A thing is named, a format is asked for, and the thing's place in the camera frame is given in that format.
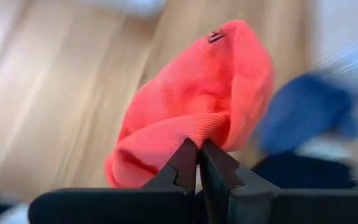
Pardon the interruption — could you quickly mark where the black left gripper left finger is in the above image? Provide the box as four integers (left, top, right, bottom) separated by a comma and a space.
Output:
142, 138, 198, 196

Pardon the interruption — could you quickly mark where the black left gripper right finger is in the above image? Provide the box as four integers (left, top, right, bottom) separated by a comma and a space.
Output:
200, 138, 280, 224

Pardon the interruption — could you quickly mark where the dark navy garment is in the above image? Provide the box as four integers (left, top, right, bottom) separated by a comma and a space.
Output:
250, 151, 358, 190

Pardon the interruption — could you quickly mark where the coral pink sock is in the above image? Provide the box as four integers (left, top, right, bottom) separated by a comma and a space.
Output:
104, 19, 275, 189

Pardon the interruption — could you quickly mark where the blue garment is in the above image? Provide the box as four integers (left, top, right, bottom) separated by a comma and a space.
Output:
256, 73, 358, 155

